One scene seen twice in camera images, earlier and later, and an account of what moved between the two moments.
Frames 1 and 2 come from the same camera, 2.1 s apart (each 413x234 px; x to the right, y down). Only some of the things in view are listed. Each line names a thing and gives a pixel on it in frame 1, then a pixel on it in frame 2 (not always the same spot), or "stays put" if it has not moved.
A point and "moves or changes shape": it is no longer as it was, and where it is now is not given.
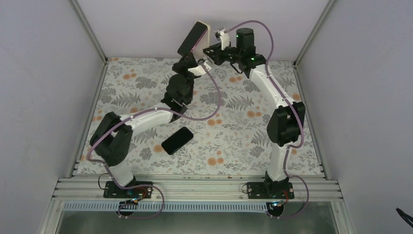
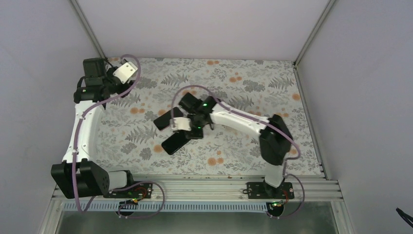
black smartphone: [193, 39] moves or changes shape
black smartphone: [178, 139] stays put
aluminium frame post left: [89, 31] stays put
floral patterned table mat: [228, 118] stays put
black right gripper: [216, 56] -> [198, 135]
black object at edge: [405, 216] stays put
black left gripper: [190, 61] -> [127, 86]
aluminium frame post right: [307, 43] stays put
